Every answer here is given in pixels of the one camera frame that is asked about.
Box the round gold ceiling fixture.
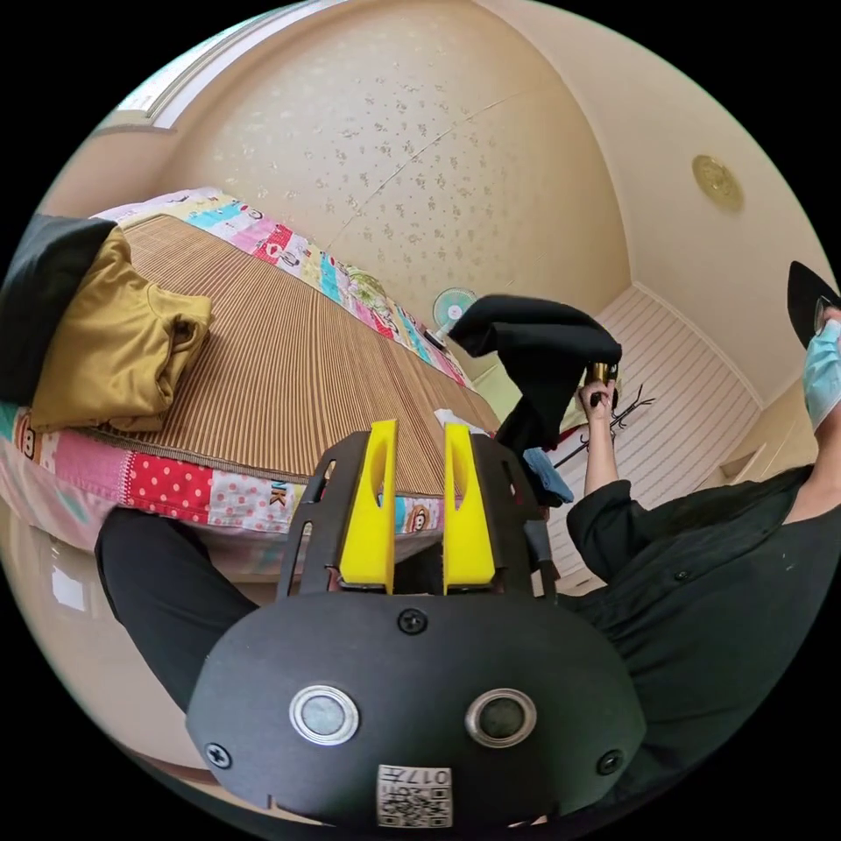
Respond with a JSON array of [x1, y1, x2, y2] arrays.
[[690, 154, 745, 214]]

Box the person's right forearm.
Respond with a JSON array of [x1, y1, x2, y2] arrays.
[[582, 420, 624, 495]]

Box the person's body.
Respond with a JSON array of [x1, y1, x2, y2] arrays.
[[95, 259, 841, 813]]

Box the pile of clothes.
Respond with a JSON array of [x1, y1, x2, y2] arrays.
[[0, 213, 216, 435]]

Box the small light blue fan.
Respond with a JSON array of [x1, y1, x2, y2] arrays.
[[430, 286, 479, 350]]

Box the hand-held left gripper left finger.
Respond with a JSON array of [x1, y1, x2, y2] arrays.
[[338, 419, 399, 588]]

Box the bed with woven mat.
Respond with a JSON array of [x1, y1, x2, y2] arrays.
[[0, 186, 508, 574]]

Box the blue cloth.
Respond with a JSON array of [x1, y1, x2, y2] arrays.
[[522, 446, 576, 508]]

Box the black pants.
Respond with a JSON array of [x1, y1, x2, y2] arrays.
[[448, 293, 624, 456]]

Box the black coat stand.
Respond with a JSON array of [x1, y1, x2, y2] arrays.
[[550, 384, 658, 471]]

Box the person's right hand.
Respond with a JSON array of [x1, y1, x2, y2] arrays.
[[576, 383, 620, 428]]

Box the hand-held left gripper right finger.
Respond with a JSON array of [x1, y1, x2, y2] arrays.
[[442, 422, 497, 588]]

